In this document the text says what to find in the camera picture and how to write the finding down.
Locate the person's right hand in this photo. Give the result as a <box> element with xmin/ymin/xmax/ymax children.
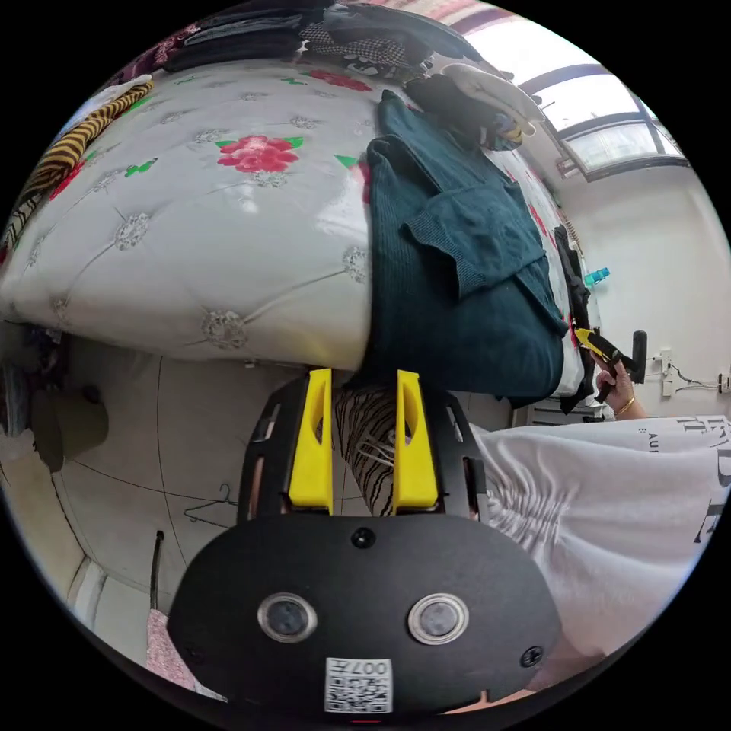
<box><xmin>595</xmin><ymin>368</ymin><xmax>627</xmax><ymax>413</ymax></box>

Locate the yellow brown striped garment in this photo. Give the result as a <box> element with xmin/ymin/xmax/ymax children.
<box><xmin>0</xmin><ymin>79</ymin><xmax>156</xmax><ymax>247</ymax></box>

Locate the person's body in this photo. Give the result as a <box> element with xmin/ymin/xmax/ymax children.
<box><xmin>334</xmin><ymin>385</ymin><xmax>731</xmax><ymax>704</ymax></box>

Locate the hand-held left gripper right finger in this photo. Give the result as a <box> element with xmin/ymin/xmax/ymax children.
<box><xmin>393</xmin><ymin>369</ymin><xmax>439</xmax><ymax>511</ymax></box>

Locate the pile of clothes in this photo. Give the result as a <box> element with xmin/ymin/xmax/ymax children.
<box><xmin>165</xmin><ymin>0</ymin><xmax>547</xmax><ymax>152</ymax></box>

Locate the pink cloth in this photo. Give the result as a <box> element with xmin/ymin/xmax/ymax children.
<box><xmin>142</xmin><ymin>608</ymin><xmax>229</xmax><ymax>704</ymax></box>

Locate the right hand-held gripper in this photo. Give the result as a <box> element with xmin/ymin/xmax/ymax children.
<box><xmin>573</xmin><ymin>327</ymin><xmax>636</xmax><ymax>403</ymax></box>

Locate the bed with white floral quilt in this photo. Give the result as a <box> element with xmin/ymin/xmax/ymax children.
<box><xmin>0</xmin><ymin>56</ymin><xmax>602</xmax><ymax>402</ymax></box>

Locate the wire clothes hanger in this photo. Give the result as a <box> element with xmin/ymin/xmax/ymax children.
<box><xmin>184</xmin><ymin>484</ymin><xmax>240</xmax><ymax>524</ymax></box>

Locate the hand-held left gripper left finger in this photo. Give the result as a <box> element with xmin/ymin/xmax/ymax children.
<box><xmin>288</xmin><ymin>368</ymin><xmax>334</xmax><ymax>510</ymax></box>

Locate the dark green long sleeve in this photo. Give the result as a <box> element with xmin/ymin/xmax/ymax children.
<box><xmin>365</xmin><ymin>90</ymin><xmax>570</xmax><ymax>402</ymax></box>

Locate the window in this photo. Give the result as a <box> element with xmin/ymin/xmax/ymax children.
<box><xmin>516</xmin><ymin>62</ymin><xmax>693</xmax><ymax>184</ymax></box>

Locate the white power strip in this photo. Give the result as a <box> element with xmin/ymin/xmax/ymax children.
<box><xmin>656</xmin><ymin>348</ymin><xmax>678</xmax><ymax>398</ymax></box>

